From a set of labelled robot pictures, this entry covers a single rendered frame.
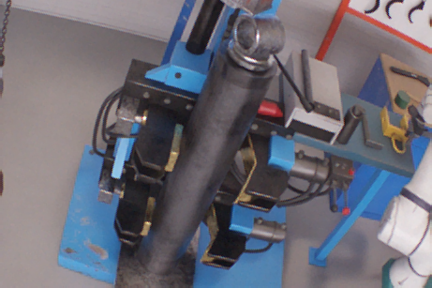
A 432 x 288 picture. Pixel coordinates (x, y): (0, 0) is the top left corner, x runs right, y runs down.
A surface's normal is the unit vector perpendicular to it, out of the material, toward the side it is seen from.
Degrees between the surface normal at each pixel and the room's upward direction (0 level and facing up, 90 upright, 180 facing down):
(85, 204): 0
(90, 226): 0
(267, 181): 0
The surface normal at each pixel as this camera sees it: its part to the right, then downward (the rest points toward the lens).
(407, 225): -0.13, -0.04
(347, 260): 0.30, -0.68
